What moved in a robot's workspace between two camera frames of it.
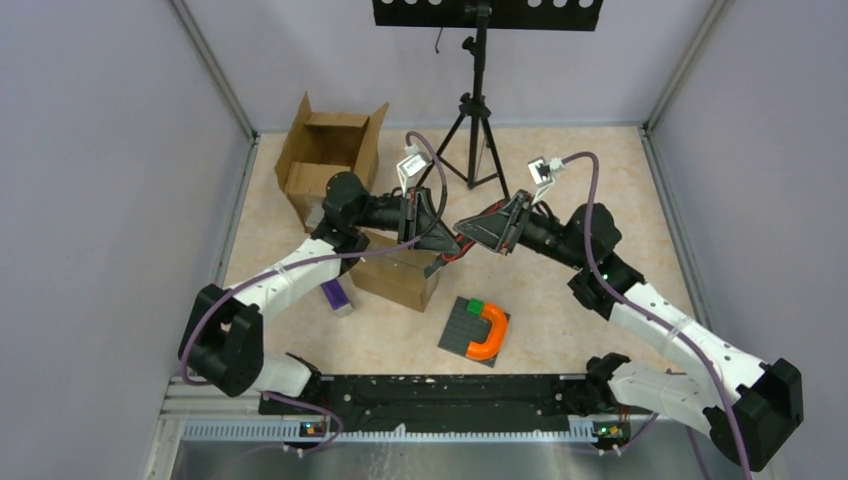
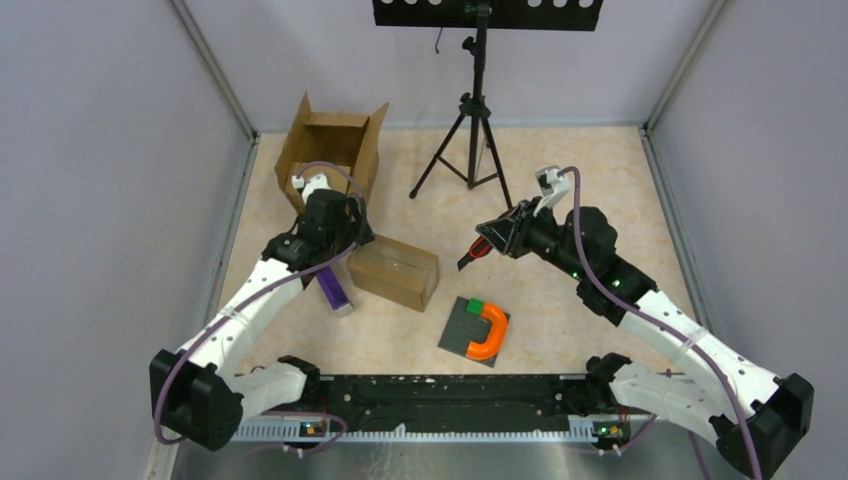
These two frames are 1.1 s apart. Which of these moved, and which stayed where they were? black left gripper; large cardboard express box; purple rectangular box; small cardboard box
Moved: black left gripper
Stayed: small cardboard box; large cardboard express box; purple rectangular box
